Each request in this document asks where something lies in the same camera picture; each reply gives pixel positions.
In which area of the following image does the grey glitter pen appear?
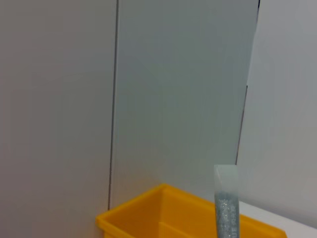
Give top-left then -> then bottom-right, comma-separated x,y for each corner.
213,164 -> 241,238

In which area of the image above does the yellow plastic bin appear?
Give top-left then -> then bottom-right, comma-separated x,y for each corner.
96,183 -> 287,238

